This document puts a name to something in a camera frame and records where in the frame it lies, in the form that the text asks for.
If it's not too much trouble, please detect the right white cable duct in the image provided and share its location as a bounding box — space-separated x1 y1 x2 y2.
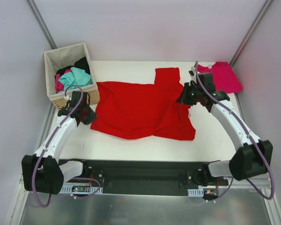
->
187 188 204 197

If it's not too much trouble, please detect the purple cable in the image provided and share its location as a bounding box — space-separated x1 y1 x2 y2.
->
31 84 101 209
189 60 275 207

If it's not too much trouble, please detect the black t shirt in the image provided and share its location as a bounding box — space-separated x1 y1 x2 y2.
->
56 57 90 75

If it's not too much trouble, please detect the white cable duct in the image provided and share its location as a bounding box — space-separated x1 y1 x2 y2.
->
187 188 204 197
59 185 103 195

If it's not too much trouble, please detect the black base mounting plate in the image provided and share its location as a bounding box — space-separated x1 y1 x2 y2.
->
60 159 228 195

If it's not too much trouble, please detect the wicker basket with cloth liner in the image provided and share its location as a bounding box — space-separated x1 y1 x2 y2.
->
44 43 100 109

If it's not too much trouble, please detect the red t shirt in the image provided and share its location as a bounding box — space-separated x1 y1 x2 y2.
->
90 67 196 141

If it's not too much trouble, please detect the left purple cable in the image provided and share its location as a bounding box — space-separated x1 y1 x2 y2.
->
31 84 101 209

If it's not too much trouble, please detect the magenta t shirt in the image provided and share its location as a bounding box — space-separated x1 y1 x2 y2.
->
198 61 243 94

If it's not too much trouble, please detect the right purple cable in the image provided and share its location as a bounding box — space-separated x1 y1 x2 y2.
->
189 60 275 207

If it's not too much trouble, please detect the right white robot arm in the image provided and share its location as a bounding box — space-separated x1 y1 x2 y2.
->
177 73 273 185

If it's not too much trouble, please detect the pink t shirt in basket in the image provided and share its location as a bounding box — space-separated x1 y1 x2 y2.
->
55 69 72 93

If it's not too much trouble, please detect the teal t shirt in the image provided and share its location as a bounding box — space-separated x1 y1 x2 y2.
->
59 67 93 90

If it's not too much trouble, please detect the left white cable duct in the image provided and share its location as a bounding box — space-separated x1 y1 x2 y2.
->
59 185 103 195

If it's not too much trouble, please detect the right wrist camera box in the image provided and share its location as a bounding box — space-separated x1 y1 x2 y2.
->
188 66 196 77

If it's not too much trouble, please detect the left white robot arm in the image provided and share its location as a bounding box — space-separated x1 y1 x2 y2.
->
22 91 97 195

